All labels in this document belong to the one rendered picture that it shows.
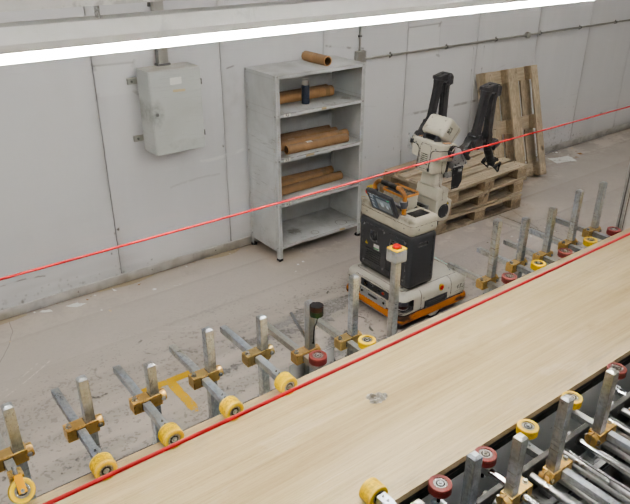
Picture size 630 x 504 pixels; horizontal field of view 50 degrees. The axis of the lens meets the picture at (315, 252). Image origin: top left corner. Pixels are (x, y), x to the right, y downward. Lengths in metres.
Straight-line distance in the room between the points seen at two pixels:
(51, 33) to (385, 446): 1.71
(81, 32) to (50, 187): 3.41
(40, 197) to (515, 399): 3.53
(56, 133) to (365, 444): 3.30
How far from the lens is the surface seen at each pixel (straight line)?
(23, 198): 5.06
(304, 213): 6.25
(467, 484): 2.21
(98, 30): 1.76
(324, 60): 5.52
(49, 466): 3.98
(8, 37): 1.70
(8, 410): 2.48
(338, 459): 2.46
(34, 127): 4.96
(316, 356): 2.93
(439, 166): 4.78
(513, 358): 3.05
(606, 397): 2.73
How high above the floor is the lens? 2.59
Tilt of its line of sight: 26 degrees down
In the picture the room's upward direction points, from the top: straight up
